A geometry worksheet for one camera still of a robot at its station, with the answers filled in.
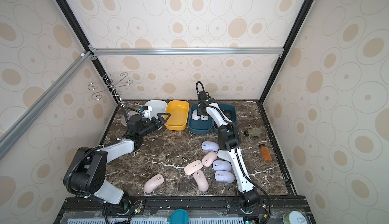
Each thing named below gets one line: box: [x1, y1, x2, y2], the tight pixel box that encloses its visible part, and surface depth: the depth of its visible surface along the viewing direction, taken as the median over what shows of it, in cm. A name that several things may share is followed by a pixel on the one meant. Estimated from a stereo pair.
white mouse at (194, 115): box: [191, 108, 201, 121], surface depth 111 cm
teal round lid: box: [169, 208, 190, 224], surface depth 66 cm
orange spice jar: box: [259, 145, 272, 162], surface depth 90 cm
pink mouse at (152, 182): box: [143, 173, 165, 194], surface depth 81 cm
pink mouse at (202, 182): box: [193, 170, 210, 193], surface depth 81 cm
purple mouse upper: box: [201, 141, 220, 152], surface depth 94 cm
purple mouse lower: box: [214, 170, 236, 184], surface depth 83 cm
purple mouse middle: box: [212, 159, 232, 171], surface depth 87 cm
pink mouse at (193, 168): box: [183, 160, 204, 176], surface depth 87 cm
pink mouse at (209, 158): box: [201, 151, 218, 168], surface depth 89 cm
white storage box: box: [144, 99, 168, 120], surface depth 112 cm
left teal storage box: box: [187, 103, 214, 135], surface depth 109 cm
